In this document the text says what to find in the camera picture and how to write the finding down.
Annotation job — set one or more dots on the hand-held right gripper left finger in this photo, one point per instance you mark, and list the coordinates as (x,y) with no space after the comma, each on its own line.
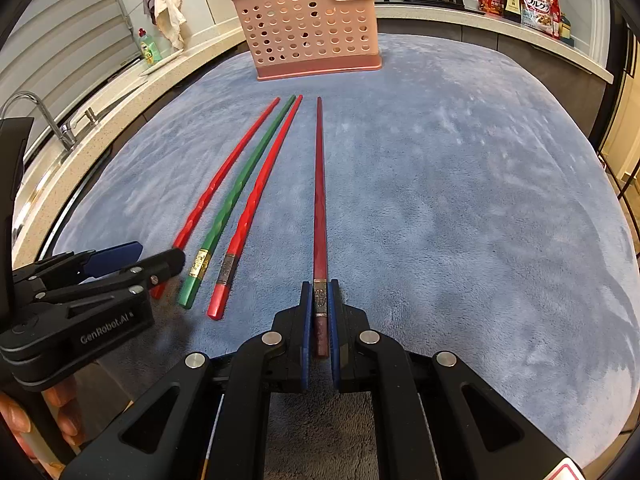
(304,335)

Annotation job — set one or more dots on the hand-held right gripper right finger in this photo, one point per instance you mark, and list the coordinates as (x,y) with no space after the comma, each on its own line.
(334,340)

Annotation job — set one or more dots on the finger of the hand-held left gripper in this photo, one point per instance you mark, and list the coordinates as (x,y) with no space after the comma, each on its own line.
(115,257)
(160,265)

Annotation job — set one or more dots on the dark red chopstick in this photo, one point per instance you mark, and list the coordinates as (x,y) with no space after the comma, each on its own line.
(319,185)

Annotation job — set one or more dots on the pink perforated utensil holder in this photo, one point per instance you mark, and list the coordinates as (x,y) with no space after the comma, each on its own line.
(310,30)

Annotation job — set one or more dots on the person's left hand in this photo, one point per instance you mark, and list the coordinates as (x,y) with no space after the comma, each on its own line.
(60,410)

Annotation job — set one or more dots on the green chopstick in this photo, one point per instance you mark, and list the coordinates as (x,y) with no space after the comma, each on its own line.
(240,180)

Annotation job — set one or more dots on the chrome kitchen faucet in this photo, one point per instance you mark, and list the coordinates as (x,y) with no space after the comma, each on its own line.
(60,130)

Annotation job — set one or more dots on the blue fleece blanket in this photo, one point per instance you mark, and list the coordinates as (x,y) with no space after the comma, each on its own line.
(450,210)

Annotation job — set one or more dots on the white plate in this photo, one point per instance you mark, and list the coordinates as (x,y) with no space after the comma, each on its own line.
(165,62)

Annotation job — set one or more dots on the green dish soap bottle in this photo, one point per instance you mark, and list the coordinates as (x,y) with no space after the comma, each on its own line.
(148,50)

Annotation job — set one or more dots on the white window blind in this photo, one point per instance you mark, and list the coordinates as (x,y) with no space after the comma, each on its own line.
(65,30)

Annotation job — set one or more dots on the white hanging towel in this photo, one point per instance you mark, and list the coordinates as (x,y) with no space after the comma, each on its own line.
(167,5)

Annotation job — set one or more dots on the dark kitchen cabinet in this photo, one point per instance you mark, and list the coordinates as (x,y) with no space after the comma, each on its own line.
(500,40)

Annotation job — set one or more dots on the red snack packet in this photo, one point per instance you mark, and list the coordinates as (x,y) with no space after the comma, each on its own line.
(489,2)

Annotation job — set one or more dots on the red and white cereal bag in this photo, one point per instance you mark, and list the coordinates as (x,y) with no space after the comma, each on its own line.
(540,10)

